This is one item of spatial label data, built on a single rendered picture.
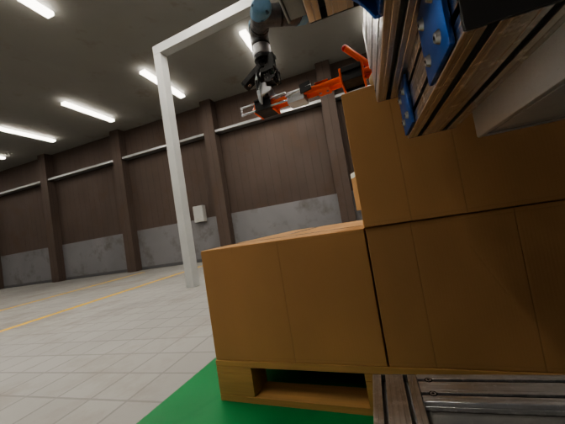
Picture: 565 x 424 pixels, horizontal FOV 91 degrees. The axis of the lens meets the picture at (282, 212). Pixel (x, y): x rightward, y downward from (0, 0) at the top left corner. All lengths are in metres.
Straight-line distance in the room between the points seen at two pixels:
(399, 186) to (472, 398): 0.49
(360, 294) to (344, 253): 0.13
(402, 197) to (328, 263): 0.29
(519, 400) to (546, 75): 0.52
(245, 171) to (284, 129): 1.38
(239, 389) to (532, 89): 1.10
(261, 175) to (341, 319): 6.03
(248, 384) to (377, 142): 0.90
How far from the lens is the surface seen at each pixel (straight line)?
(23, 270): 12.73
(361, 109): 0.89
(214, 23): 4.11
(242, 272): 1.00
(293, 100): 1.14
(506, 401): 0.70
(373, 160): 0.85
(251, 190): 6.84
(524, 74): 0.44
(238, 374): 1.15
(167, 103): 4.18
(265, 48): 1.28
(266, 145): 6.87
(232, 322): 1.08
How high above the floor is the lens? 0.59
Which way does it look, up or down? 3 degrees up
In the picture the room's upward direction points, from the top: 9 degrees counter-clockwise
